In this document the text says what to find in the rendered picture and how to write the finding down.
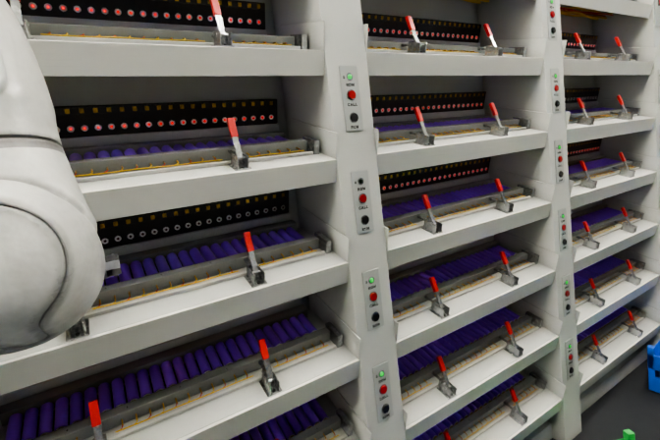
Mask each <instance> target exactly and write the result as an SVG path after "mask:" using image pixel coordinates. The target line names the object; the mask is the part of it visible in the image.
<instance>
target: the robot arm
mask: <svg viewBox="0 0 660 440"><path fill-rule="evenodd" d="M120 267H121V265H120V260H119V254H115V253H111V254H110V255H108V256H105V255H104V249H103V246H102V243H101V241H100V239H99V237H98V235H97V223H96V220H95V219H94V217H93V215H92V213H91V211H90V209H89V207H88V205H87V203H86V201H85V199H84V196H83V193H82V191H81V189H80V187H79V185H78V182H77V180H76V178H75V176H74V173H73V171H72V169H71V166H70V164H69V161H68V159H67V156H66V154H65V151H64V149H63V146H62V142H61V140H60V137H59V133H58V129H57V124H56V115H55V110H54V107H53V104H52V101H51V97H50V94H49V91H48V88H47V85H46V83H45V80H44V77H43V75H42V73H41V71H40V68H39V66H38V63H37V61H36V58H35V56H34V53H33V51H32V49H31V47H30V45H29V42H28V39H27V37H26V35H25V33H24V31H23V29H22V26H21V25H20V23H19V21H18V19H17V17H16V16H15V14H14V12H13V11H12V9H11V8H10V6H9V4H8V3H7V1H6V0H0V356H1V355H7V354H12V353H16V352H20V351H24V350H27V349H30V348H33V347H36V346H39V345H41V344H44V343H46V342H48V341H50V340H52V339H54V338H56V337H57V336H59V335H61V334H62V333H64V332H65V331H67V330H68V329H70V328H71V327H72V326H73V325H75V324H76V323H77V322H78V321H79V320H80V319H81V318H82V317H83V316H84V315H85V314H86V313H87V311H88V310H89V309H90V308H91V306H92V305H93V303H94V302H95V300H96V298H97V297H98V295H99V292H100V290H101V288H102V285H103V281H104V279H107V278H109V277H112V276H114V277H115V276H119V274H122V271H121V268H120Z"/></svg>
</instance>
